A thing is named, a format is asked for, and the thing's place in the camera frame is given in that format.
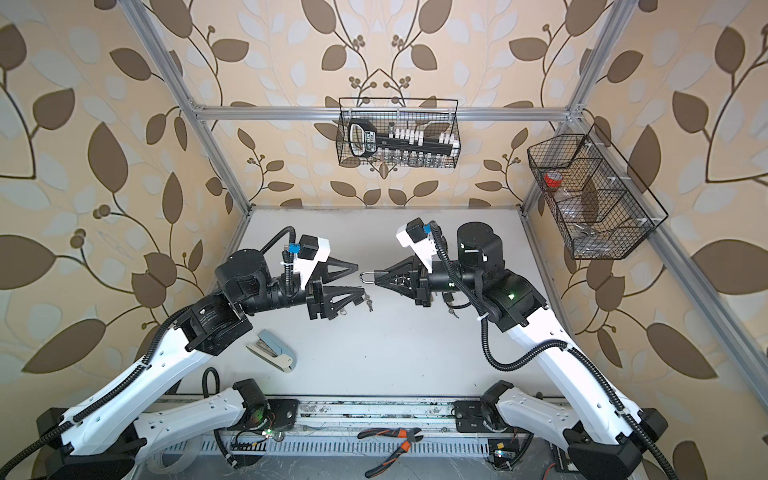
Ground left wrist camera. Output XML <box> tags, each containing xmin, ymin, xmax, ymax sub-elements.
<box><xmin>281</xmin><ymin>235</ymin><xmax>331</xmax><ymax>289</ymax></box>

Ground right wire basket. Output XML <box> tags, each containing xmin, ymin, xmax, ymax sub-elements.
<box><xmin>527</xmin><ymin>125</ymin><xmax>668</xmax><ymax>260</ymax></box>

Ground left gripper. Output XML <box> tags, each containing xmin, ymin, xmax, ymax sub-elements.
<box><xmin>234</xmin><ymin>251</ymin><xmax>361</xmax><ymax>320</ymax></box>

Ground red cap item in basket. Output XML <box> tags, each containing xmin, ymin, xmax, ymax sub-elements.
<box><xmin>543</xmin><ymin>170</ymin><xmax>564</xmax><ymax>191</ymax></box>

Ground black padlock with keys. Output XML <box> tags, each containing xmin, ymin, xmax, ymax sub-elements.
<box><xmin>363</xmin><ymin>294</ymin><xmax>374</xmax><ymax>312</ymax></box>

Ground black white tool in basket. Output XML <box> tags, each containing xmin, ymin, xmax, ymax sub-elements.
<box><xmin>346</xmin><ymin>119</ymin><xmax>461</xmax><ymax>158</ymax></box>

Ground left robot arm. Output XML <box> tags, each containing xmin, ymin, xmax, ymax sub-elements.
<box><xmin>1</xmin><ymin>226</ymin><xmax>366</xmax><ymax>479</ymax></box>

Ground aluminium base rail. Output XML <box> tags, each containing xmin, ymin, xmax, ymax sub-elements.
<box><xmin>128</xmin><ymin>394</ymin><xmax>541</xmax><ymax>460</ymax></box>

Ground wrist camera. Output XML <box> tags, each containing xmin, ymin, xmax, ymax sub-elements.
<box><xmin>281</xmin><ymin>235</ymin><xmax>331</xmax><ymax>289</ymax></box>
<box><xmin>396</xmin><ymin>218</ymin><xmax>437</xmax><ymax>274</ymax></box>

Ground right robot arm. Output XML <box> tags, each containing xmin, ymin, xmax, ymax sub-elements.
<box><xmin>373</xmin><ymin>218</ymin><xmax>677</xmax><ymax>479</ymax></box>

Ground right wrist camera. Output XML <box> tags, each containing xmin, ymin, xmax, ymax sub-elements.
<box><xmin>396</xmin><ymin>218</ymin><xmax>437</xmax><ymax>274</ymax></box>

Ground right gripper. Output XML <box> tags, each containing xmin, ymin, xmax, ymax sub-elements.
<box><xmin>378</xmin><ymin>255</ymin><xmax>482</xmax><ymax>309</ymax></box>

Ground red orange pliers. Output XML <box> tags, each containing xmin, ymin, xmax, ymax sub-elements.
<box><xmin>356</xmin><ymin>426</ymin><xmax>425</xmax><ymax>479</ymax></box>

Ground back wire basket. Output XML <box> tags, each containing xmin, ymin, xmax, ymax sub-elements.
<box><xmin>335</xmin><ymin>95</ymin><xmax>462</xmax><ymax>169</ymax></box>

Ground wire basket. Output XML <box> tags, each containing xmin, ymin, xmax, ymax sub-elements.
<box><xmin>527</xmin><ymin>125</ymin><xmax>668</xmax><ymax>260</ymax></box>
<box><xmin>335</xmin><ymin>95</ymin><xmax>462</xmax><ymax>169</ymax></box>

